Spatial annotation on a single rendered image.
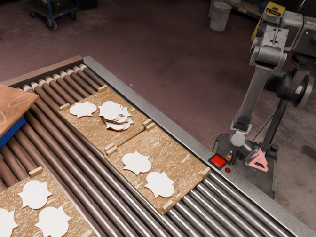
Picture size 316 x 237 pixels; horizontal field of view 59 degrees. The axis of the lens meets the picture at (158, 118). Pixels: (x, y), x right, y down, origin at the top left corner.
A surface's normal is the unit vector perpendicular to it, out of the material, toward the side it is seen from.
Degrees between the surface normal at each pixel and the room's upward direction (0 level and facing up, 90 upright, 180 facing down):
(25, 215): 0
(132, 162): 0
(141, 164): 0
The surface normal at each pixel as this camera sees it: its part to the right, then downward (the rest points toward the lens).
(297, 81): -0.34, 0.63
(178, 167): 0.11, -0.71
